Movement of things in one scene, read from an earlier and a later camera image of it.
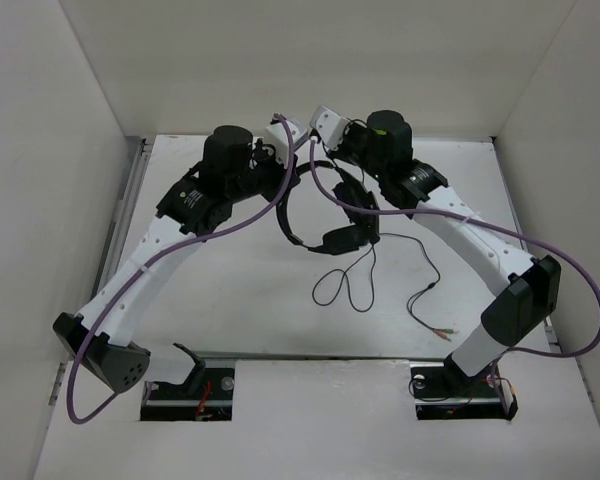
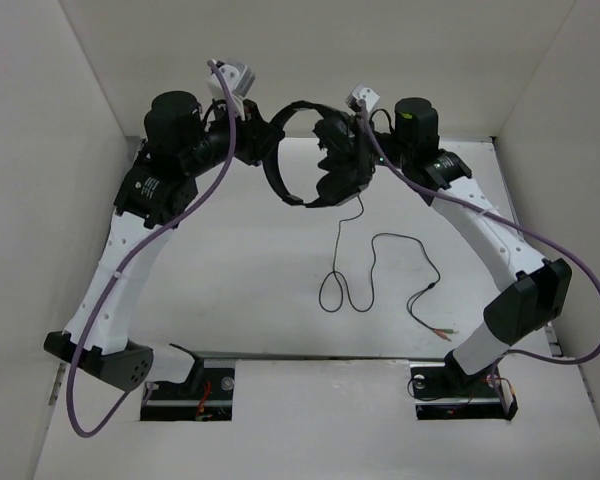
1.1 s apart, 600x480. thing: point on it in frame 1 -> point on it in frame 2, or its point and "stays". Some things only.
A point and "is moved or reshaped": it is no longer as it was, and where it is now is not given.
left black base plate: [205, 395] stays
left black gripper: [268, 152] -> [259, 135]
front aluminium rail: [237, 356] stays
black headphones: [338, 241] is moved or reshaped
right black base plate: [443, 392] stays
